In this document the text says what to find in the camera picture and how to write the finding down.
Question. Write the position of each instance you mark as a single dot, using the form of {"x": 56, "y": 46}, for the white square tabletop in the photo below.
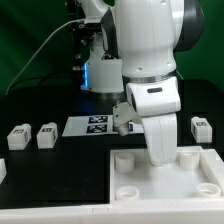
{"x": 196, "y": 173}

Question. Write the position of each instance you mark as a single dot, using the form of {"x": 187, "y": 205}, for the white L-shaped obstacle fence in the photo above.
{"x": 167, "y": 211}

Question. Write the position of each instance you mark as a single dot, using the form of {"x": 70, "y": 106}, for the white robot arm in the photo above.
{"x": 142, "y": 36}

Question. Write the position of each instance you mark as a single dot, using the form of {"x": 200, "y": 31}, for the black camera stand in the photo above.
{"x": 80, "y": 41}

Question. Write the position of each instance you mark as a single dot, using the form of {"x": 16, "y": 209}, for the grey camera on stand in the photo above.
{"x": 92, "y": 22}

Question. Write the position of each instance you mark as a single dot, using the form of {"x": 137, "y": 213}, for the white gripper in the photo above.
{"x": 161, "y": 138}

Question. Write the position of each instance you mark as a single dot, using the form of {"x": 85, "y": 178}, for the white sheet with tags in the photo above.
{"x": 89, "y": 126}

